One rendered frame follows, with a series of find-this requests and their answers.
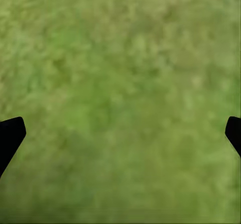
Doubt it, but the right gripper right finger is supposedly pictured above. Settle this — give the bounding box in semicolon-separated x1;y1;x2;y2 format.
225;116;241;156

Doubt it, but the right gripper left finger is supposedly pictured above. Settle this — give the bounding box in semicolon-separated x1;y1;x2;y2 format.
0;117;26;177

